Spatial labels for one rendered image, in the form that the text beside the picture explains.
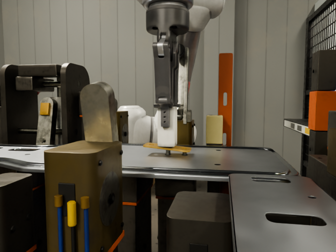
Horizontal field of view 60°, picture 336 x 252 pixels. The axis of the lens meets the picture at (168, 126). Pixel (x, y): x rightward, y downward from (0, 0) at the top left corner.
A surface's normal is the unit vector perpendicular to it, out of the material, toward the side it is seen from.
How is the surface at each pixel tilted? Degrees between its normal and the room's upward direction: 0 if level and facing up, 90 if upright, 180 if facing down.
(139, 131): 88
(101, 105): 102
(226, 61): 90
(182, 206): 0
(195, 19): 125
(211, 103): 90
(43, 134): 78
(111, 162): 90
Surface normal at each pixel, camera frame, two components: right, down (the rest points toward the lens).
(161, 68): -0.18, 0.24
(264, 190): 0.00, -1.00
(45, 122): -0.18, -0.13
